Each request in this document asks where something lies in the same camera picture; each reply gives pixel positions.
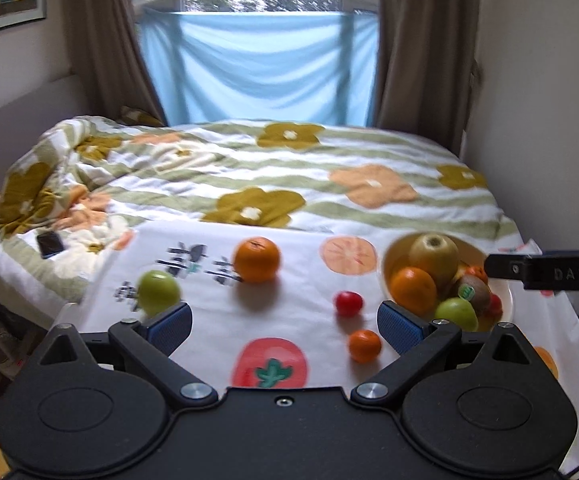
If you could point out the small tangerine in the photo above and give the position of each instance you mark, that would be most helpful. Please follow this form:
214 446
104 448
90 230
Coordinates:
364 345
477 274

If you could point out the white fruit-print cloth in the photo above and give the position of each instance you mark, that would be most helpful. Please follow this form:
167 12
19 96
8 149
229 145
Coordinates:
309 310

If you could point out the red cherry tomato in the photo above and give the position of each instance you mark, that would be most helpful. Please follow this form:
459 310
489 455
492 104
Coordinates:
348 303
494 305

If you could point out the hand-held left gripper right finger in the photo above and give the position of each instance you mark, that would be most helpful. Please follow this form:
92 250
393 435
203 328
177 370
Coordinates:
397 326

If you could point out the floral pillow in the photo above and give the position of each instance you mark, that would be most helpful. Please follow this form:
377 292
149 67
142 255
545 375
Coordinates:
139 116

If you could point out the yellow ceramic plate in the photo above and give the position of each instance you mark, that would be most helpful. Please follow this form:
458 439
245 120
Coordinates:
393 259

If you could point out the brown kiwi with sticker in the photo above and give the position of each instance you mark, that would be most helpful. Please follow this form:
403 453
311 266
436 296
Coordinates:
472 292

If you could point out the green apple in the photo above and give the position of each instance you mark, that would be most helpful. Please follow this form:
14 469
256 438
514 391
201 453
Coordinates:
158 291
454 311

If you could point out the yellow-green apple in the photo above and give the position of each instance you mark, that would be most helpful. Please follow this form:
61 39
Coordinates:
434 260

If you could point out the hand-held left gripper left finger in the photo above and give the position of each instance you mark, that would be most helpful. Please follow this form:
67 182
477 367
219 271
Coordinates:
172 324

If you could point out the black smartphone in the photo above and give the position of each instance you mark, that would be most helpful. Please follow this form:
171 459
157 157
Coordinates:
49 245

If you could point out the floral striped quilt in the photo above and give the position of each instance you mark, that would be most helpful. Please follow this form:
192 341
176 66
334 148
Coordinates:
349 160

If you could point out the brown curtain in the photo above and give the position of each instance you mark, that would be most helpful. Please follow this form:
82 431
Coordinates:
104 35
424 35

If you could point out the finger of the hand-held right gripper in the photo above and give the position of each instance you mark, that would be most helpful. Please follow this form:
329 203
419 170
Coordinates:
504 266

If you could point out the large orange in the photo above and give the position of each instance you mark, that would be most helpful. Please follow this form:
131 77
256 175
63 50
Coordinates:
257 259
412 290

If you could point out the light blue window cloth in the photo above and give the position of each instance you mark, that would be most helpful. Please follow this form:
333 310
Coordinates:
259 65

